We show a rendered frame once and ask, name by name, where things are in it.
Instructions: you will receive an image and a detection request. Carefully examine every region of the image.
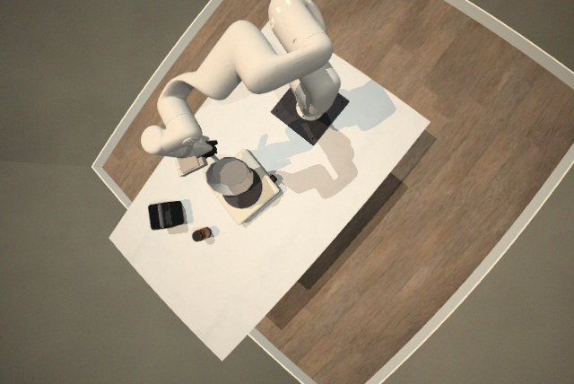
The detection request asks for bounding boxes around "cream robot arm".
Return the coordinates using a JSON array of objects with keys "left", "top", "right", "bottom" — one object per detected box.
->
[{"left": 141, "top": 0, "right": 341, "bottom": 177}]

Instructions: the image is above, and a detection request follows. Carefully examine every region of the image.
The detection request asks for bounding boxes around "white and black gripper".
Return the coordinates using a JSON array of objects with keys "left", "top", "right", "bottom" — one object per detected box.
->
[{"left": 193, "top": 135, "right": 218, "bottom": 159}]

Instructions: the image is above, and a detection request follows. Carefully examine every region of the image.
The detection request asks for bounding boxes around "small brown spice jar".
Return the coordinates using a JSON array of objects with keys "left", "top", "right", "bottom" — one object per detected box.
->
[{"left": 192, "top": 227, "right": 212, "bottom": 242}]

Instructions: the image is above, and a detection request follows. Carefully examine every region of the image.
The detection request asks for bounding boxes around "dark grey frying pan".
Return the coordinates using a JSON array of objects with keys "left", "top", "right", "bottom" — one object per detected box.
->
[{"left": 204, "top": 152, "right": 253, "bottom": 196}]

